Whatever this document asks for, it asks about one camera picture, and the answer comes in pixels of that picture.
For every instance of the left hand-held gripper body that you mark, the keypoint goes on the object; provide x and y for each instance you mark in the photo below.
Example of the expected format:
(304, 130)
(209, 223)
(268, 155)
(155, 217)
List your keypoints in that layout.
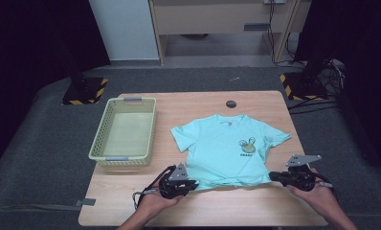
(174, 183)

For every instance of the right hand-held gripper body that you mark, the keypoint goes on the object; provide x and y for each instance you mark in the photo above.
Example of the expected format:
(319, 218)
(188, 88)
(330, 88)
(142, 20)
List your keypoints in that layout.
(302, 179)

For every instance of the light blue t-shirt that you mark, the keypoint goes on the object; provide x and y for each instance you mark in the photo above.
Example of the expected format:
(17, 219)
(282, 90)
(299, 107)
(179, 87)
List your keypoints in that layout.
(225, 150)

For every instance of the person's right hand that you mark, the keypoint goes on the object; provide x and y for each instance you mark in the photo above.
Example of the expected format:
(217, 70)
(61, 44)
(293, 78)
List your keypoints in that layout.
(319, 196)

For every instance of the person's left hand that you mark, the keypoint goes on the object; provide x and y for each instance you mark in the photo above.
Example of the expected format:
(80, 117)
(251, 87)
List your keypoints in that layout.
(156, 204)

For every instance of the pale green plastic basket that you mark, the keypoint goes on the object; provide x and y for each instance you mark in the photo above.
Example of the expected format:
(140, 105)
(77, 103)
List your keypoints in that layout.
(128, 134)

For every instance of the grey tape strip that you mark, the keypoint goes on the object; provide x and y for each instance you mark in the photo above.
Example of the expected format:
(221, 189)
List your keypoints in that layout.
(85, 202)

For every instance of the black yellow striped stand base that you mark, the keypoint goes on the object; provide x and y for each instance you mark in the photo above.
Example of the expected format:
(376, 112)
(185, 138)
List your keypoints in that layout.
(302, 86)
(85, 91)

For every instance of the white cabinet panel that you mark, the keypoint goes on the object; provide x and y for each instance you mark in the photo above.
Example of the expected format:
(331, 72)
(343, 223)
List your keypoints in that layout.
(124, 28)

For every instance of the beige wooden desk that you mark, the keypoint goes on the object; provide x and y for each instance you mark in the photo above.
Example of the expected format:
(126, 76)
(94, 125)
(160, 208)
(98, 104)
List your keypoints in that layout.
(211, 19)

